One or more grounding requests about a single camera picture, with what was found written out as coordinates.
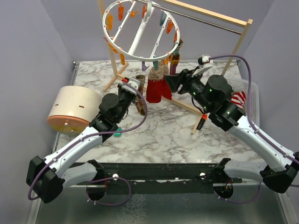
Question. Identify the red beige reindeer sock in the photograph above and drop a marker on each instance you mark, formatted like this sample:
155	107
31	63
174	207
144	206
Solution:
166	91
153	92

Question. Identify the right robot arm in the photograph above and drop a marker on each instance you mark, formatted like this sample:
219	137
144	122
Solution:
280	165

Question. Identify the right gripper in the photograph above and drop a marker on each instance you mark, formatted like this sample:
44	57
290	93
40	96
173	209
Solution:
184	78

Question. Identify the teal green small box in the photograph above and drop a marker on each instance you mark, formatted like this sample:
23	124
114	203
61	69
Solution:
118	133

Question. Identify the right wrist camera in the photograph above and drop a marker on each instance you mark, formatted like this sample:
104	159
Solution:
205	63

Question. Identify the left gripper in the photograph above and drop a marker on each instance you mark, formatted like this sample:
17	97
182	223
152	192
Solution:
120	89

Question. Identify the black orange highlighter marker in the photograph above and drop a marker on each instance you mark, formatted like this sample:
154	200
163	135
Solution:
201	122

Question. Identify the purple yellow striped sock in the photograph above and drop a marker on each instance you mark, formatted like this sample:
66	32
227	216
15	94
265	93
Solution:
174	60

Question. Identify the teal clothespin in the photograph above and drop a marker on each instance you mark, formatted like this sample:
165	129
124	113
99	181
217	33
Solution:
155	64

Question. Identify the white round clip hanger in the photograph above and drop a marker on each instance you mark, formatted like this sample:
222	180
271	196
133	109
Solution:
167	23

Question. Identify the red beige reindeer sock front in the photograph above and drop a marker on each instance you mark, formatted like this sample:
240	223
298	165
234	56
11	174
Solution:
153	92

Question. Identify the purple clothespin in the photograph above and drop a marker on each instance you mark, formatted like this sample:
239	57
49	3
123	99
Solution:
144	66

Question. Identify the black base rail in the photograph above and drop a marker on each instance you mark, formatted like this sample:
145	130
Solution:
161	178

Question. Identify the red beige reindeer sock back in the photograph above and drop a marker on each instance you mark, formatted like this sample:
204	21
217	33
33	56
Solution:
166	91

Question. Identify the red white striped sock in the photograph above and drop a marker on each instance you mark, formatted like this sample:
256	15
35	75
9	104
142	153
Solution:
238	98

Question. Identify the white plastic basket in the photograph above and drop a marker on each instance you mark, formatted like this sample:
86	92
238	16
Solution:
252	98

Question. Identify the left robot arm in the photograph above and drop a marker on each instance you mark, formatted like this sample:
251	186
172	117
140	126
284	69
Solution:
48	176

